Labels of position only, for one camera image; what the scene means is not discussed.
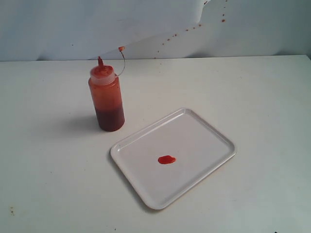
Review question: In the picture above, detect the red sauce squeeze bottle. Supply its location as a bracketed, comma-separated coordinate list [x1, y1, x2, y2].
[88, 56, 125, 132]

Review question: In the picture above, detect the white backdrop sheet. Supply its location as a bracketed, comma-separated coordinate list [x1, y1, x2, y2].
[0, 0, 311, 61]

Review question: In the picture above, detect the red sauce blob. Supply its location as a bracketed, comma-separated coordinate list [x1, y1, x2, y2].
[157, 155, 176, 165]

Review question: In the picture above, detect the white rectangular plastic tray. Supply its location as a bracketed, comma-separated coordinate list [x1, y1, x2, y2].
[110, 108, 236, 210]

